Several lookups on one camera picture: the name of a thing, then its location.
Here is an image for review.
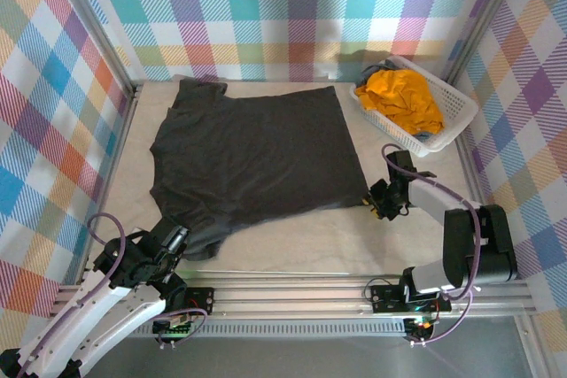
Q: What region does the control board with orange part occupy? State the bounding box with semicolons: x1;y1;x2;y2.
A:
405;313;439;342

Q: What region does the dark grey t-shirt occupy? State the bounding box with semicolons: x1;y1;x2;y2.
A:
149;78;369;263

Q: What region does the slotted grey cable duct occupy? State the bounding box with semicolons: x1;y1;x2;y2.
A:
128;322;408;339

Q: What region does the aluminium side rail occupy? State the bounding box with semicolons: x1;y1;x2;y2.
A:
50;81;145;308
454;134;535;295

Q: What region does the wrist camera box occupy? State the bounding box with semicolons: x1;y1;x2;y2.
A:
95;235;134;273
384;150;418;178

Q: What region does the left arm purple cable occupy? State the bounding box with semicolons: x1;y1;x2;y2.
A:
17;212;209;370

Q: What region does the orange t-shirt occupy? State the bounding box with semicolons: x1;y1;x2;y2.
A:
353;68;446;135

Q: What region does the grey crumpled garment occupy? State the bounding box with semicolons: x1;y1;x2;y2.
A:
359;58;395;87

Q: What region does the white plastic mesh basket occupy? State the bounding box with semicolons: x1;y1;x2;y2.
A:
349;55;480;158

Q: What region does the aluminium frame post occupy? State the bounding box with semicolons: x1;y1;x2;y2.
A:
39;0;143;96
440;0;532;85

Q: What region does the wide aluminium base rail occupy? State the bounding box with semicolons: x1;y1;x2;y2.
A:
50;274;535;320

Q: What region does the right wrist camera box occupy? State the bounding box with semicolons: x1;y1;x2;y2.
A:
384;150;418;178

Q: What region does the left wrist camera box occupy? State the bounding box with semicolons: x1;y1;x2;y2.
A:
95;235;134;273

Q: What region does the control board with green light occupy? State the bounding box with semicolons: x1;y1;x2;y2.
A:
152;313;196;342

